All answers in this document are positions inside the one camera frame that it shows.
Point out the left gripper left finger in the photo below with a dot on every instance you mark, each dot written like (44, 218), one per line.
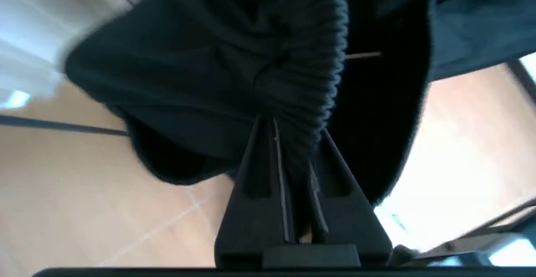
(251, 210)

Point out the black shorts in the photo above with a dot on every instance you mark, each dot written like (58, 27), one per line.
(188, 59)

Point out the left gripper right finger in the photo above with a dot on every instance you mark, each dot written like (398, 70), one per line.
(352, 218)

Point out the pink clothes hanger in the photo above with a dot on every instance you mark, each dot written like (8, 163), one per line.
(364, 54)

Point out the beige curtain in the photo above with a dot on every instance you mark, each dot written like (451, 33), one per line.
(25, 26)

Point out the black clothes rack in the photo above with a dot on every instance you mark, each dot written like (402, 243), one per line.
(63, 125)

